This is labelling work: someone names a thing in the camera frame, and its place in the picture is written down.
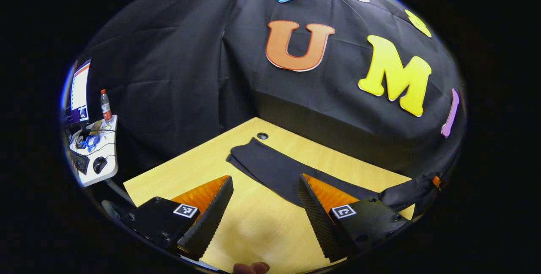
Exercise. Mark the black jeans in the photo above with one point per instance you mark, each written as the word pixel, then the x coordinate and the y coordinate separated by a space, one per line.
pixel 274 168

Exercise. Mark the computer monitor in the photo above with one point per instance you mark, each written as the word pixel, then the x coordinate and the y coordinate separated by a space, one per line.
pixel 79 92

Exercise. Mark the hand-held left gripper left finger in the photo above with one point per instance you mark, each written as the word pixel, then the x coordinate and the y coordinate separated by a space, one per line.
pixel 211 219

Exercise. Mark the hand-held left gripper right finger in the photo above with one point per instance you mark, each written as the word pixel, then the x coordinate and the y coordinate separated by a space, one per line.
pixel 319 219

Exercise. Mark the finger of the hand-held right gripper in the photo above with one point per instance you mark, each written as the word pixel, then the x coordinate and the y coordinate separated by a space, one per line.
pixel 436 181

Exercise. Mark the black backdrop cloth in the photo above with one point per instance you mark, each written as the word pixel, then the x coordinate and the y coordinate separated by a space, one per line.
pixel 190 54

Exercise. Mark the black keyboard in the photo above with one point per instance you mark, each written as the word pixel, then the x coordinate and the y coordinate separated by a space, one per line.
pixel 80 162

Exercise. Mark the plastic bottle with red label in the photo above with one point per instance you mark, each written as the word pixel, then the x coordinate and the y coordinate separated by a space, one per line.
pixel 106 107

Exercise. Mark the black computer mouse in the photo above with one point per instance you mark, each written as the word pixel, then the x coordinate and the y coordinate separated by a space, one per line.
pixel 99 165

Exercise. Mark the white desk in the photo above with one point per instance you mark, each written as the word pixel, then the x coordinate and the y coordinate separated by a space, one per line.
pixel 105 147

